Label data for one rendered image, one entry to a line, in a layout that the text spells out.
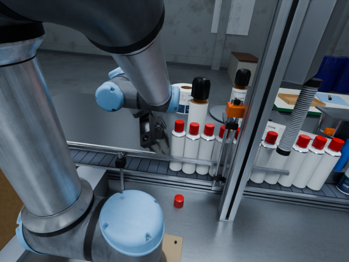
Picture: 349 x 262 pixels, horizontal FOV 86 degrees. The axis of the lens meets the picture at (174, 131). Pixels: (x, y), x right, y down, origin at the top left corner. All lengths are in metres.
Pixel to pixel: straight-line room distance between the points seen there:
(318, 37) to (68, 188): 0.50
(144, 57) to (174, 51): 7.70
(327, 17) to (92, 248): 0.56
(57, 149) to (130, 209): 0.17
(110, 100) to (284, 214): 0.68
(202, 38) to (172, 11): 1.43
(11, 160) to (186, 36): 7.69
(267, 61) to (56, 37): 9.73
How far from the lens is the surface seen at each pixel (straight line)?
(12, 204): 0.67
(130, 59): 0.26
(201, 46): 7.84
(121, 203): 0.40
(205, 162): 0.68
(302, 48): 0.45
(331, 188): 0.94
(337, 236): 0.85
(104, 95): 0.52
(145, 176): 0.74
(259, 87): 0.45
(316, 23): 0.45
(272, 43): 0.44
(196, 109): 0.88
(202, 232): 0.65
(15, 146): 0.29
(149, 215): 0.39
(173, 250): 0.61
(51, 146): 0.30
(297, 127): 0.58
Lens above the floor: 1.37
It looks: 29 degrees down
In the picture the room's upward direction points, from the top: 5 degrees clockwise
